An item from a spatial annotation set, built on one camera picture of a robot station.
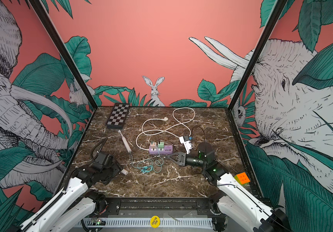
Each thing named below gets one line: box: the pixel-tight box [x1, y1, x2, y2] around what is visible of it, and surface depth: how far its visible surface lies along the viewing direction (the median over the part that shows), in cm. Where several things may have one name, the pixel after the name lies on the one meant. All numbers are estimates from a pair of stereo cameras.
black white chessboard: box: [104, 102, 130, 130], surface depth 113 cm
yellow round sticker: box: [150, 215, 161, 229], surface depth 71 cm
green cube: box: [157, 141, 165, 149], surface depth 92 cm
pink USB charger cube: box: [150, 142, 157, 149], surface depth 92 cm
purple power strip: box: [149, 145, 174, 155], surface depth 95 cm
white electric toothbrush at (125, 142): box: [117, 129, 132, 153], surface depth 100 cm
